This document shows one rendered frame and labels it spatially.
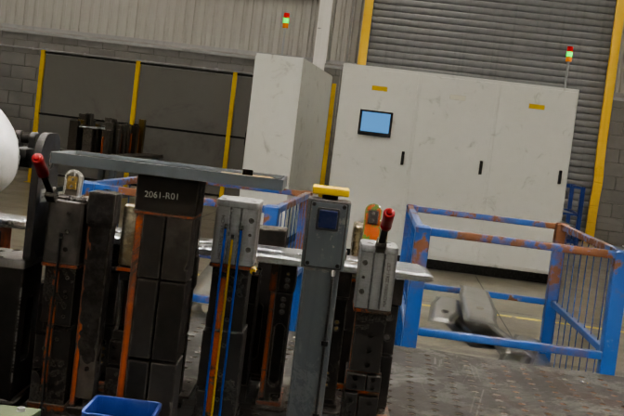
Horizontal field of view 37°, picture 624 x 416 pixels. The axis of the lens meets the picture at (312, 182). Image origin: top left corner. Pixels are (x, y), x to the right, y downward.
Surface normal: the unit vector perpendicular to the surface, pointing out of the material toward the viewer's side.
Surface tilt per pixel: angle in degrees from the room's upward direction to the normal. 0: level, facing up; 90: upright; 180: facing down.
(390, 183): 90
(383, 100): 90
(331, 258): 90
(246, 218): 90
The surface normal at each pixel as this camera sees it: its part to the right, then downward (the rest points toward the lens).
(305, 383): -0.02, 0.05
